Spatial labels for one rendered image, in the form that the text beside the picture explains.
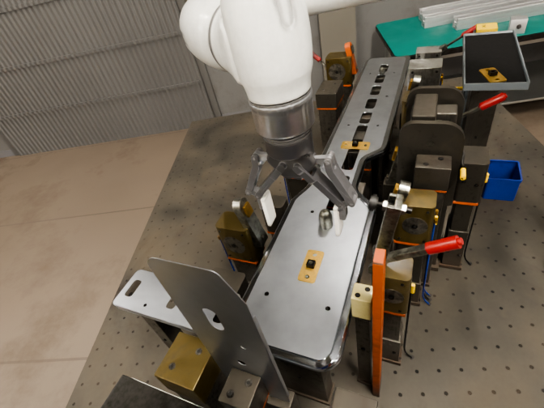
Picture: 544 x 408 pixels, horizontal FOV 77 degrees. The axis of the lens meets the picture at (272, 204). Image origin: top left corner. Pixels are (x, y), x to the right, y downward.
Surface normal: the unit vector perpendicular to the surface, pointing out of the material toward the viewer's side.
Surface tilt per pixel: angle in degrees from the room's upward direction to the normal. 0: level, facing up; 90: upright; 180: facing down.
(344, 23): 90
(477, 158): 0
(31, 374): 0
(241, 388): 0
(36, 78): 90
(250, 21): 82
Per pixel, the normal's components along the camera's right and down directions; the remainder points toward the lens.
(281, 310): -0.19, -0.74
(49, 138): -0.04, 0.67
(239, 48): -0.62, 0.59
